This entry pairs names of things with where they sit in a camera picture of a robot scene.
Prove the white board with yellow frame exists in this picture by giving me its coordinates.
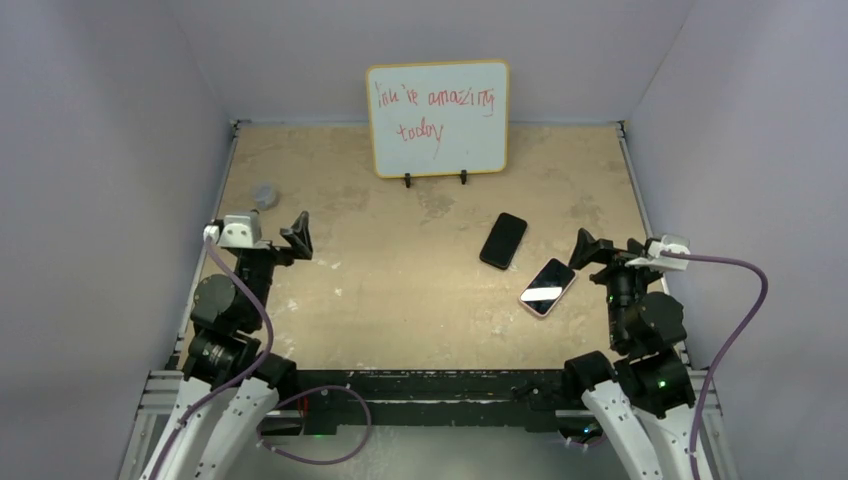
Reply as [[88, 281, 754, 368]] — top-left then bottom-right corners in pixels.
[[365, 59, 510, 179]]

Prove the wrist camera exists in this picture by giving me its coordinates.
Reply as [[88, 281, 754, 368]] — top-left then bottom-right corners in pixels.
[[202, 210, 262, 249], [625, 234, 690, 272]]

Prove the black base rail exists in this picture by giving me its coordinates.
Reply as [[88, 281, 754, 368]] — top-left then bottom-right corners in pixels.
[[259, 369, 602, 443]]

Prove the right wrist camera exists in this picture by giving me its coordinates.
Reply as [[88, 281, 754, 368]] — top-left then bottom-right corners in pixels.
[[625, 234, 690, 272]]

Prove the black phone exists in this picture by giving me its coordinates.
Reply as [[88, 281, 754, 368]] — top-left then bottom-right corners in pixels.
[[479, 212, 528, 270]]

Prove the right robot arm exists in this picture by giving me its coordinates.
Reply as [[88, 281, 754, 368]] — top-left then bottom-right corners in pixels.
[[561, 228, 713, 479]]

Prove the aluminium frame rail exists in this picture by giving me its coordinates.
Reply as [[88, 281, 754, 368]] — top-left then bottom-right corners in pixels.
[[137, 370, 741, 479]]

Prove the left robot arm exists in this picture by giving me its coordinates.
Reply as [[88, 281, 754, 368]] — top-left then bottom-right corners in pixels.
[[140, 210, 313, 479]]

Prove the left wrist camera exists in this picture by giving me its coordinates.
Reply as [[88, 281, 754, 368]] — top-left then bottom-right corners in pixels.
[[202, 210, 262, 249]]

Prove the black whiteboard stand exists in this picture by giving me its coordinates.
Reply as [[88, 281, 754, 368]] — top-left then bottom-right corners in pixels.
[[402, 169, 469, 189]]

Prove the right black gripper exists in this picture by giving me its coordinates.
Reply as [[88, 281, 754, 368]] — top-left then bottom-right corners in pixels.
[[567, 228, 661, 347]]

